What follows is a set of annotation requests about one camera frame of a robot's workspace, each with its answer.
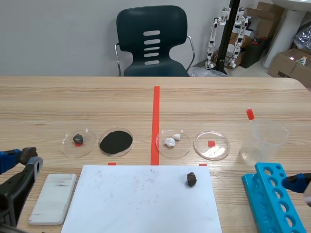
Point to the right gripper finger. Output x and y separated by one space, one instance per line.
296 182
309 193

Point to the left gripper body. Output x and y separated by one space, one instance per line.
8 208

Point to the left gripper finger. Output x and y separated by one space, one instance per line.
29 174
8 159

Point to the small dark brown stone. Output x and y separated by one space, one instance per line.
191 179
28 154

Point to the small white tile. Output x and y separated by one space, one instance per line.
54 196

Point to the turquoise rack with round holes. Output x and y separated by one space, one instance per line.
264 194

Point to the clear plastic beaker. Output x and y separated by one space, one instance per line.
264 140

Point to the small dark grey stone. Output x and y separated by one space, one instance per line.
78 138

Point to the clear glass dish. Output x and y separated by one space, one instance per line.
212 151
85 148
173 151

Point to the glass dish with black powder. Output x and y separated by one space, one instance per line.
116 142

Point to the white sheet of paper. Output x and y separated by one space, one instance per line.
136 201

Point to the open brown cardboard box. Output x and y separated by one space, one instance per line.
288 65

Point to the white lump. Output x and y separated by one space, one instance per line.
177 137
169 142

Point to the dark green canister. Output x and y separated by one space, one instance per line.
253 53

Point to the clear plastic bag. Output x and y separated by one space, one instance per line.
206 72

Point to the black metal pole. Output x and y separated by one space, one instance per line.
227 31

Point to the dark blue chair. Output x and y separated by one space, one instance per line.
150 23

